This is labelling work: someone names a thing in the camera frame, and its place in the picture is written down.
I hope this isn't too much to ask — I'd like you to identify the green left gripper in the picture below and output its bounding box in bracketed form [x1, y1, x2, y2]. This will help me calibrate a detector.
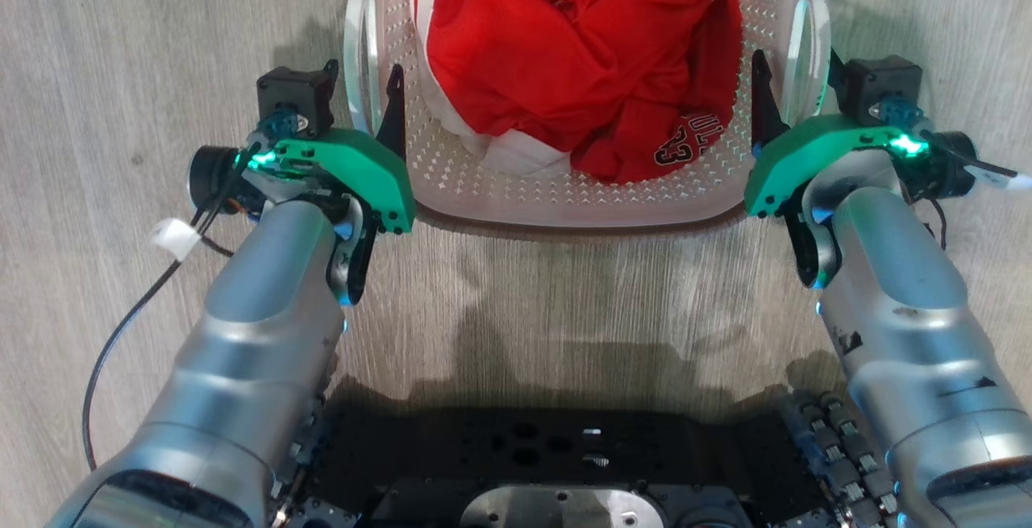
[188, 59, 417, 235]

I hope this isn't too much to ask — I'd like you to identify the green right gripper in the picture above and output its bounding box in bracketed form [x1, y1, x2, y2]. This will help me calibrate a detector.
[743, 48, 978, 218]

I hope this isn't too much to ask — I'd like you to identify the translucent white laundry basket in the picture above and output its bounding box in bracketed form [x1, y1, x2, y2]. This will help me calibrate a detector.
[342, 0, 832, 241]

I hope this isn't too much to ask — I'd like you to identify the red garment with number print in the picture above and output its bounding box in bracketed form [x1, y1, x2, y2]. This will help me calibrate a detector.
[571, 0, 744, 185]

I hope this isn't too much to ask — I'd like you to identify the red garment with white stripes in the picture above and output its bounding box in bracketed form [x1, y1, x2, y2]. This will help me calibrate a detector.
[406, 0, 747, 176]

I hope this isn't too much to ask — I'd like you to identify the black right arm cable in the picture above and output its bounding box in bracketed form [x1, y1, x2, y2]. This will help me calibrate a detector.
[919, 129, 1032, 251]

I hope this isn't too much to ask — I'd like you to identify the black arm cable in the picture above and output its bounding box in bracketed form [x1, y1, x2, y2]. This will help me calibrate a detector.
[81, 141, 267, 472]
[919, 129, 1032, 251]

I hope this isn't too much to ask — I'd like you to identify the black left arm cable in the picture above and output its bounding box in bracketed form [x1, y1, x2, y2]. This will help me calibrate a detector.
[81, 141, 267, 472]

